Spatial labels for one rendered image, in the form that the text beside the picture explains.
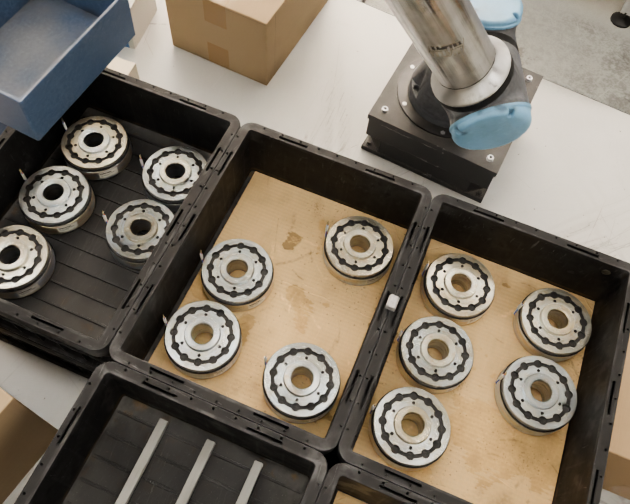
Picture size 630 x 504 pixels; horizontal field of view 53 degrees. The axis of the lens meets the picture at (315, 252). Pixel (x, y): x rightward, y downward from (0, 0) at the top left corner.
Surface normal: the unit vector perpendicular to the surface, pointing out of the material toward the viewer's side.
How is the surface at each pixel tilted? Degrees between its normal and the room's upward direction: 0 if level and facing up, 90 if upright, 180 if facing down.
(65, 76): 92
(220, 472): 0
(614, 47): 0
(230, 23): 90
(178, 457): 0
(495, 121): 99
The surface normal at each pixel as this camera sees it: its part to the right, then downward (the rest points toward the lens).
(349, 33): 0.07, -0.46
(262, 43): -0.44, 0.78
